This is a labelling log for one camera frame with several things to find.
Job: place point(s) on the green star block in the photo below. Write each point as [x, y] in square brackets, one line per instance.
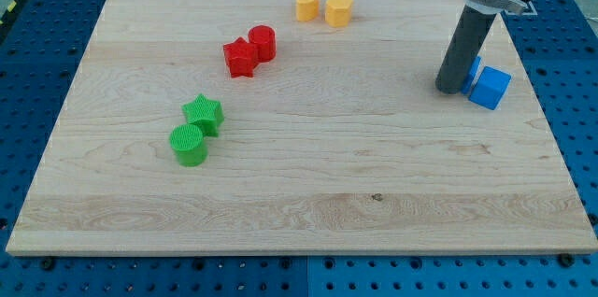
[205, 113]

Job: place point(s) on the red star block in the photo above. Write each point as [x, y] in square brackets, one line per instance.
[241, 58]

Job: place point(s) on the wooden board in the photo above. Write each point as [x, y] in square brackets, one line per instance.
[340, 145]

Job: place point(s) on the red cylinder block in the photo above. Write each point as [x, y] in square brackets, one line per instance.
[264, 38]

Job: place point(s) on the green cylinder block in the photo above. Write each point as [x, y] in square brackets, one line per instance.
[188, 144]

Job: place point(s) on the yellow heart block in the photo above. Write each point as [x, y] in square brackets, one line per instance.
[306, 10]

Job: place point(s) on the yellow hexagon block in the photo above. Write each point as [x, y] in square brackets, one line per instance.
[338, 13]

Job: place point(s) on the blue flat block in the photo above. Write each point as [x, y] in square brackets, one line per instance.
[471, 75]

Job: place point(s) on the blue cube block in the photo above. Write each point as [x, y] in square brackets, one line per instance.
[490, 88]

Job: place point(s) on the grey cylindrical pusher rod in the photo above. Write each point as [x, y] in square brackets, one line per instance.
[469, 36]

